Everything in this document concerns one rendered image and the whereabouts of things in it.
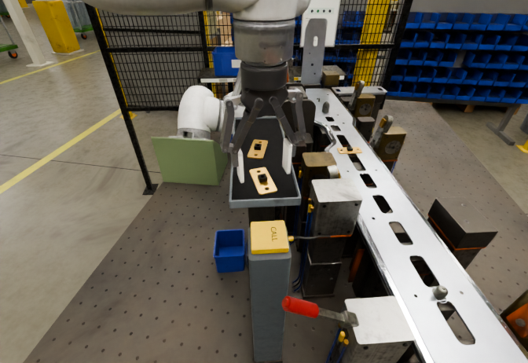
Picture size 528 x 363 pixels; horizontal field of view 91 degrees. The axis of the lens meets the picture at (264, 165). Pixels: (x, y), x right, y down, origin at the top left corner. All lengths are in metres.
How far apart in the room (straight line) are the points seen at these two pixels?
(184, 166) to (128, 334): 0.66
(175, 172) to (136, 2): 0.99
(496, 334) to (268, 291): 0.40
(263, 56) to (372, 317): 0.44
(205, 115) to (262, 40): 0.89
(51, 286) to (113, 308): 1.18
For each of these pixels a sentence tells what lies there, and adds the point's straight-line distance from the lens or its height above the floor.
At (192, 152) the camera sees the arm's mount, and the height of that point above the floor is 0.89.
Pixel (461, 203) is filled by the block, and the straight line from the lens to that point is 0.86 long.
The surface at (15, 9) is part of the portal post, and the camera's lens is 7.45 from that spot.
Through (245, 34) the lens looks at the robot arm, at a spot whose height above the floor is 1.45.
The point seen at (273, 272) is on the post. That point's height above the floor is 1.10.
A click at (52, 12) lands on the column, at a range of 8.24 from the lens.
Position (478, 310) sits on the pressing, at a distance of 0.69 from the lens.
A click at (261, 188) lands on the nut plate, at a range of 0.53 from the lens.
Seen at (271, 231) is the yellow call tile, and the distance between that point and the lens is 0.46.
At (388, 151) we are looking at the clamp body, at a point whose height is 0.97.
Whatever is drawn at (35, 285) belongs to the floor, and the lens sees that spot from 2.21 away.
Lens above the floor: 1.51
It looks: 36 degrees down
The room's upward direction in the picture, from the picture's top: straight up
